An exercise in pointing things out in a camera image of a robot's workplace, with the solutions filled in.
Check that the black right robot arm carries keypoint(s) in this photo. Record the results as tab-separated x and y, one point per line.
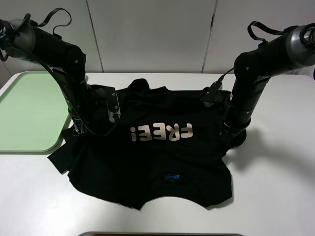
279	52

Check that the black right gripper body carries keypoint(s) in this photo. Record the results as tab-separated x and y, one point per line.
232	135

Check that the black short sleeve t-shirt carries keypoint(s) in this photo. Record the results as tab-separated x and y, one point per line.
166	144

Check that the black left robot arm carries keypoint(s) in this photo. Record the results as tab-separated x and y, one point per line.
65	62

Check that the light green plastic tray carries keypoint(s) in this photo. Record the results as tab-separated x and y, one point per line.
33	113

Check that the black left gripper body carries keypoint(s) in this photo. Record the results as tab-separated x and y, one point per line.
83	118

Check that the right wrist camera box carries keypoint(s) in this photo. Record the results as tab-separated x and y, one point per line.
215	96

